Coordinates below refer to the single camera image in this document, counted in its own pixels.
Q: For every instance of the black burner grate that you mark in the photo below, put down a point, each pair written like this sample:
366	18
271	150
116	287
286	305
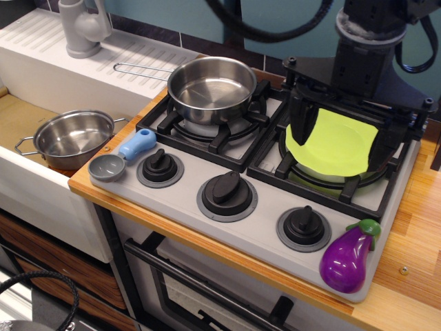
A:
231	145
375	195

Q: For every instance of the steel two-handled pot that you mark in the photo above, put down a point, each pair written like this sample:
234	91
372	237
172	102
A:
68	141

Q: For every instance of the black oven door handle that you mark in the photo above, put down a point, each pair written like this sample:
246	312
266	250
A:
147	253

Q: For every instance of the black left burner grate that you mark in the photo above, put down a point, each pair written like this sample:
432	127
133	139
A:
231	145

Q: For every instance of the black left stove knob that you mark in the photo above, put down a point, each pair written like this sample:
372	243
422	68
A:
160	170

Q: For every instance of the grey toy faucet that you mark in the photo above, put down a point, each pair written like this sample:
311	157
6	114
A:
84	31

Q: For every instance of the purple toy eggplant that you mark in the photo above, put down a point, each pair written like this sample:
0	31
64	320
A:
343	266

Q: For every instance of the blue grey toy spoon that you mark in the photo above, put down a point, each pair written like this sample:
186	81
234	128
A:
110	167

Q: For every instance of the white toy sink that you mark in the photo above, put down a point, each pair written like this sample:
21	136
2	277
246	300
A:
120	80

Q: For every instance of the black right burner grate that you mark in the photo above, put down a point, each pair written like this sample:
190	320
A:
375	195

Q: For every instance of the steel saucepan with handle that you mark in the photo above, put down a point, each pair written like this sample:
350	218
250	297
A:
208	91

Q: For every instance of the grey toy stove top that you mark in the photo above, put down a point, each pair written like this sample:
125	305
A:
256	234

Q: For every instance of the wooden drawer front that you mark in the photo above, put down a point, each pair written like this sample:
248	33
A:
100	298

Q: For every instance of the black right stove knob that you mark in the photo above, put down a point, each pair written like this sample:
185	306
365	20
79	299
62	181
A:
303	229

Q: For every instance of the black middle stove knob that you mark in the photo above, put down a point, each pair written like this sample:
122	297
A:
227	198

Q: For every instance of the lime green plate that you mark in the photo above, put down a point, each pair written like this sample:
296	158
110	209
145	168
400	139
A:
337	145

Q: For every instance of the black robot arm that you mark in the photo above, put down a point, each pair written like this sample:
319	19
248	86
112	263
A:
351	112

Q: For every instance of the black stove knob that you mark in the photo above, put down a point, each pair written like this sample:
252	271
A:
160	170
303	229
227	198

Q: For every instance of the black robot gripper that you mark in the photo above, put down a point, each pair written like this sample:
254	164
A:
355	74

